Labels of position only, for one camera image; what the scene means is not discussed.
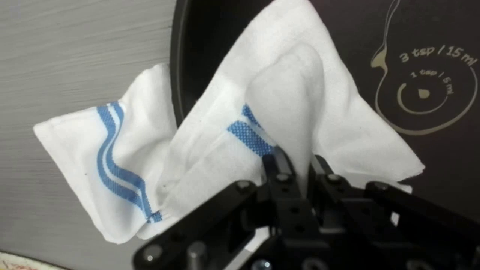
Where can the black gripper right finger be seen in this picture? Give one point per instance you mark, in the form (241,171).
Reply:
(382,226)

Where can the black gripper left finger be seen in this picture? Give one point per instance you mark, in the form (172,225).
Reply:
(244,226)

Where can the small white blue-striped towel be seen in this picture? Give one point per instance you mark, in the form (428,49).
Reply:
(283,85)

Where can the dark nonstick frying pan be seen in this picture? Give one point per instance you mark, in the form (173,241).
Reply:
(416,63)

